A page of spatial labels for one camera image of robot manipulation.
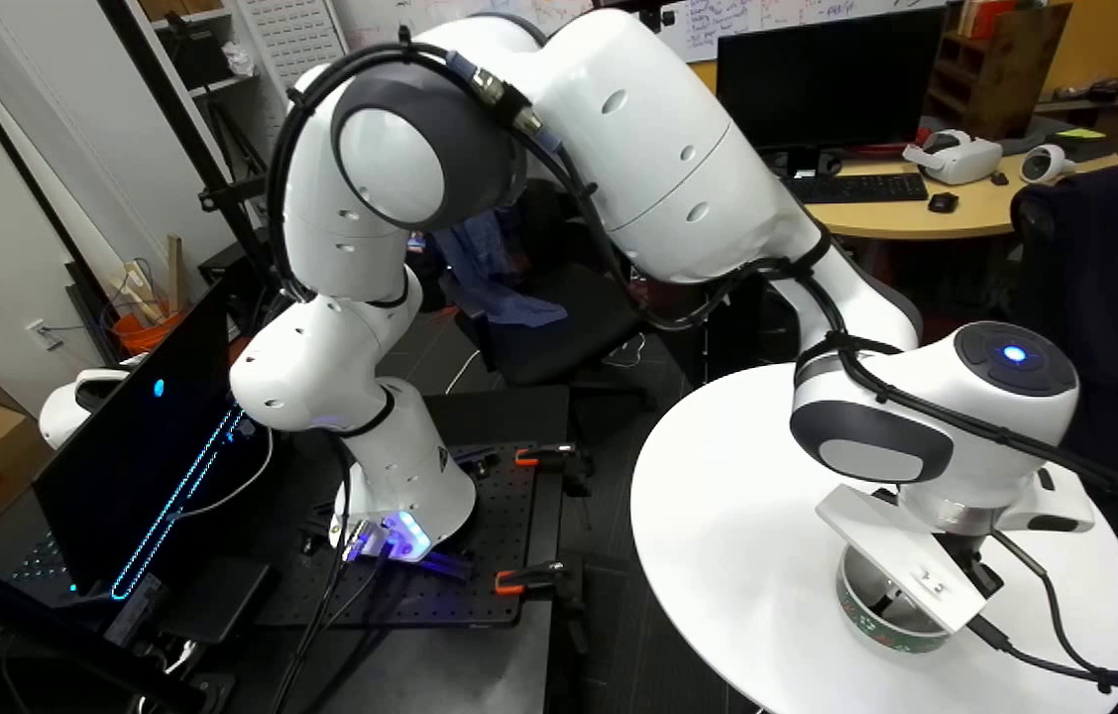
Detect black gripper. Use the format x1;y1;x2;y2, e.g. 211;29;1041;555
933;527;1008;600

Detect white green ceramic mug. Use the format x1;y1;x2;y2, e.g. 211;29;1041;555
834;545;963;664

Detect round white table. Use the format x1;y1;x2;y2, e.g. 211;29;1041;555
626;359;1118;714

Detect large black office chair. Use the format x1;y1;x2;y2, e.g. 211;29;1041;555
1008;154;1118;522

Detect curved wooden desk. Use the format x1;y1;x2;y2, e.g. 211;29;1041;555
791;144;1118;247

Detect black keyboard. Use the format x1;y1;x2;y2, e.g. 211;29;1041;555
787;172;933;205

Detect white VR headset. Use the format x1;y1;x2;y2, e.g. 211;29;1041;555
901;125;1008;188

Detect white VR controller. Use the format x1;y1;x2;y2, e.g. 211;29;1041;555
1013;140;1083;192

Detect black orange bar clamp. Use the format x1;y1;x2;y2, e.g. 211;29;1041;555
490;555;589;605
513;441;593;501

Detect black chair with cloth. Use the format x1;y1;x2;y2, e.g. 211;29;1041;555
447;180;650;392

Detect wooden cubby cabinet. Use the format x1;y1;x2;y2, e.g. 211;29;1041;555
933;0;1076;136

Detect black breadboard robot table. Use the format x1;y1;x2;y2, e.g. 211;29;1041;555
0;379;577;714

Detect black desktop monitor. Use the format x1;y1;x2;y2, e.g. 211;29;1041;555
713;0;951;158

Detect blue cloth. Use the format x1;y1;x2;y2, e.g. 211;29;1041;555
431;209;573;333

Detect white whiteboard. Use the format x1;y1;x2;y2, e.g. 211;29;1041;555
655;0;951;65

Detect black flat screen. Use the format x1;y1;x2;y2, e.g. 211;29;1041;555
28;268;275;605

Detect orange small object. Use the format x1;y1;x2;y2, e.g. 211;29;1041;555
111;309;184;358

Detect metal storage shelf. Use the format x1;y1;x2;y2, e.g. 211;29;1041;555
99;0;351;289

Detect white rounded device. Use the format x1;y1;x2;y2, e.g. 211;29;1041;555
36;365;137;457

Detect white wall outlet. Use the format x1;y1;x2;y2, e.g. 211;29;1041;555
24;314;69;358

